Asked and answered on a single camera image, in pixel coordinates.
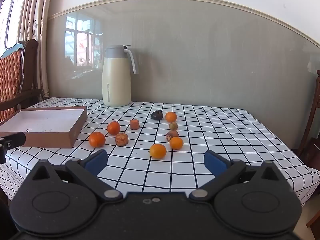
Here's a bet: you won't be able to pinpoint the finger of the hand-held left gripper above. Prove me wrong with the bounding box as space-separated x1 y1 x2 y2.
0 132 27 164

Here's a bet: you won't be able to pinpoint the cream thermos jug grey lid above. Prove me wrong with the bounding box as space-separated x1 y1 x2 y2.
102 45 139 107

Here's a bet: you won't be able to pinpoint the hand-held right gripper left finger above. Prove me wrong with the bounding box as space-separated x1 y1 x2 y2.
25 149 123 202

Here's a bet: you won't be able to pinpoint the wooden sofa orange cushions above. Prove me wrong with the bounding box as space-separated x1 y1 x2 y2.
0 39 42 123

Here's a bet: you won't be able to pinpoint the wooden chair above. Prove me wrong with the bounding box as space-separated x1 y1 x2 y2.
297 69 320 170

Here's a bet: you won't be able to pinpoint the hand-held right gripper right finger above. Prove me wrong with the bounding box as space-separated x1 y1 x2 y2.
189 150 288 202

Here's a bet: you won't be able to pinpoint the orange mandarin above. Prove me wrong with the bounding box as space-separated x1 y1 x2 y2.
88 131 106 148
107 121 121 135
148 143 167 159
165 111 178 123
169 136 184 150

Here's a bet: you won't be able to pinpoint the beige embroidered curtain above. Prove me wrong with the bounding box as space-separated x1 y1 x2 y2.
16 0 62 100

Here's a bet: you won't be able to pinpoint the brown cardboard box white inside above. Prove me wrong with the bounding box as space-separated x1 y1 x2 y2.
0 106 88 149

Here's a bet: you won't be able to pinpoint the window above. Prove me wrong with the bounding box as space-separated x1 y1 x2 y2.
0 0 33 53

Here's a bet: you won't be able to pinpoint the white black checked tablecloth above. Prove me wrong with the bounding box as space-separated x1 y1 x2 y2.
0 97 320 207

